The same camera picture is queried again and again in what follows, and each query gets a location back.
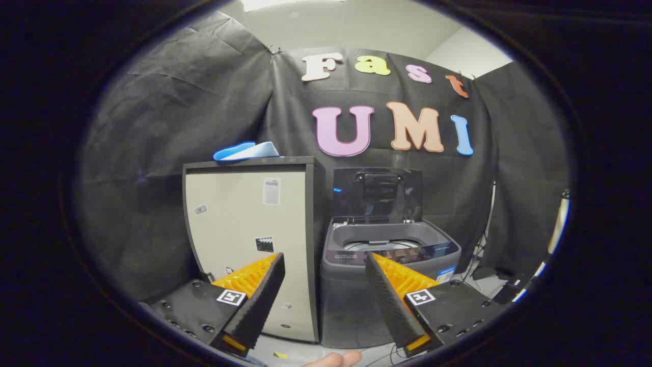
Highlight grey washing machine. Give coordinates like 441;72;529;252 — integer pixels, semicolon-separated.
320;217;462;350

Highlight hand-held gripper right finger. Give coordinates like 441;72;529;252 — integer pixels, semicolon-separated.
364;251;510;357

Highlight beige cabinet with dark frame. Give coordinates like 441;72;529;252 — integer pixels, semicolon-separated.
182;156;327;343

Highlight floor cables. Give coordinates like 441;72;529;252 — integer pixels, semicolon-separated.
363;343;408;367

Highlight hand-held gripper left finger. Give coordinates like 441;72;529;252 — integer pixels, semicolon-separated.
139;252;286;357

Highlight black box on floor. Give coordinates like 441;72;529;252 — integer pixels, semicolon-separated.
492;282;521;305

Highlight light blue shirt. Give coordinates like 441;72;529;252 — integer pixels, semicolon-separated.
213;141;280;162

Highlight white pole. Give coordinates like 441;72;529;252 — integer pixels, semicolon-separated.
548;189;570;255

